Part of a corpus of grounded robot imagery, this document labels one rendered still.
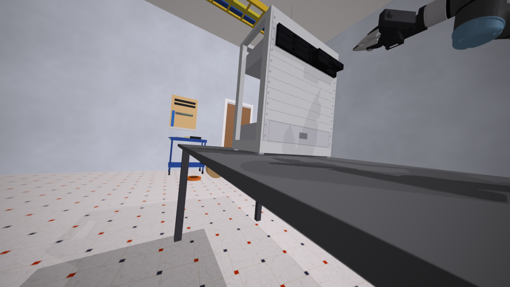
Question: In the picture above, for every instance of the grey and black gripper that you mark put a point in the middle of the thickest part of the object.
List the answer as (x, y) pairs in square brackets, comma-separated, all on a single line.
[(391, 36)]

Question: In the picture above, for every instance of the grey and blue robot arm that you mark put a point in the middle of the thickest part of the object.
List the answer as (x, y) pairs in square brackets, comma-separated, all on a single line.
[(477, 22)]

